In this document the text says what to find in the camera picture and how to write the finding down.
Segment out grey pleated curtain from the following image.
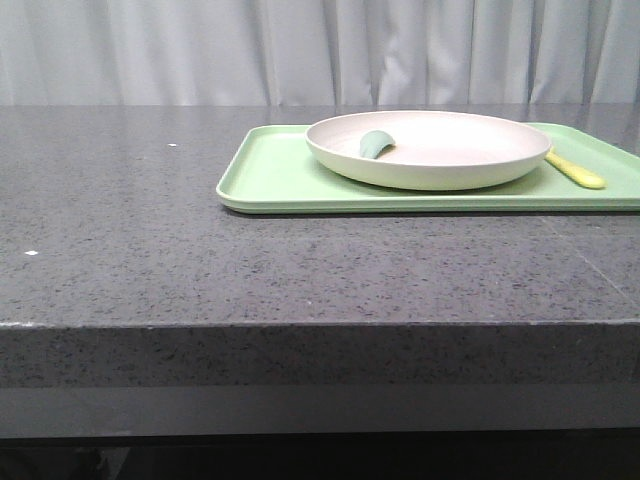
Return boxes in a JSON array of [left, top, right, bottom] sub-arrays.
[[1, 1, 639, 106]]

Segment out green plastic spoon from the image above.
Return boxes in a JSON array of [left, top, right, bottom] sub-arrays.
[[359, 130, 395, 159]]

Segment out white round plate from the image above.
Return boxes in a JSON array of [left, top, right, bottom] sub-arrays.
[[305, 110, 551, 191]]

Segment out light green serving tray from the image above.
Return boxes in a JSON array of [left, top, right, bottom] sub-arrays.
[[216, 123, 639, 214]]

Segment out yellow plastic fork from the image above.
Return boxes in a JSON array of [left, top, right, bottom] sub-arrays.
[[545, 148, 607, 190]]

